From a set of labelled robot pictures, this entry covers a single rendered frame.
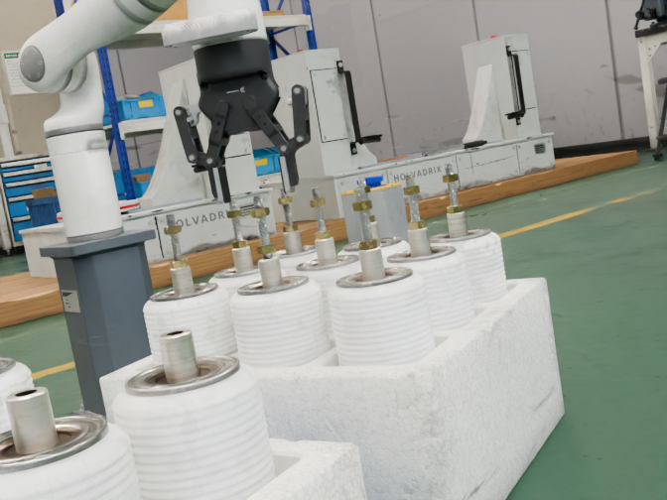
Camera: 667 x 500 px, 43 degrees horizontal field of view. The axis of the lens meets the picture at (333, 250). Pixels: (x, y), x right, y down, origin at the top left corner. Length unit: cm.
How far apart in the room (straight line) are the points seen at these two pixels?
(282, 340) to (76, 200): 64
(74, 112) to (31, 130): 595
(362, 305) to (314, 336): 10
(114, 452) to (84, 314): 93
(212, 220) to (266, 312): 239
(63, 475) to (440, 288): 53
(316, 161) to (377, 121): 453
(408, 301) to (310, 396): 13
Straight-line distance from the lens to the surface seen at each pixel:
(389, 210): 123
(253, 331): 85
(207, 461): 54
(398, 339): 79
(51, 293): 288
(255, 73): 86
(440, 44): 752
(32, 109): 739
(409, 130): 786
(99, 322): 139
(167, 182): 333
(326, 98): 366
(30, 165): 649
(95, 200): 140
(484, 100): 455
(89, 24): 133
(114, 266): 139
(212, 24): 81
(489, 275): 100
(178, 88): 344
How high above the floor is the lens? 38
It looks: 7 degrees down
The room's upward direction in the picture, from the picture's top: 10 degrees counter-clockwise
